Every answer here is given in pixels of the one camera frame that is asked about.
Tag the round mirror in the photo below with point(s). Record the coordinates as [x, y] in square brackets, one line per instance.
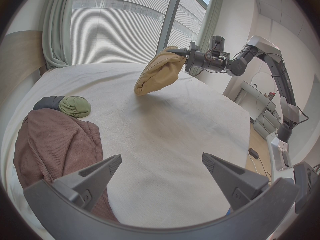
[262, 79]

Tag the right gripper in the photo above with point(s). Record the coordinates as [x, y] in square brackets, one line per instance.
[201, 60]

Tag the grey-green curtain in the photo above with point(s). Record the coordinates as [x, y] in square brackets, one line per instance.
[57, 34]
[212, 16]

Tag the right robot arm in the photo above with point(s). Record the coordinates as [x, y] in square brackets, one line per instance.
[277, 66]

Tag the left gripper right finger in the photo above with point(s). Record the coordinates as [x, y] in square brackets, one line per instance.
[236, 184]

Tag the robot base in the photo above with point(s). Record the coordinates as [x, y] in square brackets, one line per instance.
[277, 154]

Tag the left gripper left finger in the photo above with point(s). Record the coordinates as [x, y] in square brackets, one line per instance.
[85, 184]

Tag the grey dressing table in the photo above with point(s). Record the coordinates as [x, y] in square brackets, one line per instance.
[250, 86]

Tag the green garment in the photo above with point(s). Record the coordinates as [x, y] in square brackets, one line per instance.
[75, 107]

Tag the brown garment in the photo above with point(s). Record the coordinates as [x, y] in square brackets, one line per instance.
[57, 146]

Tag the tan shorts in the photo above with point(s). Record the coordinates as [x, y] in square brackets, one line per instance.
[160, 71]

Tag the bed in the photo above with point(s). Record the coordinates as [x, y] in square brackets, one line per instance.
[162, 134]

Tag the grey chest of drawers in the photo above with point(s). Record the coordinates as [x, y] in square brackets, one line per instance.
[265, 124]

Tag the black power adapter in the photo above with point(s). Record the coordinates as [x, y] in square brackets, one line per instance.
[253, 153]

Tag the black garment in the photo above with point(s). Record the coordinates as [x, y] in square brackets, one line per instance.
[46, 103]

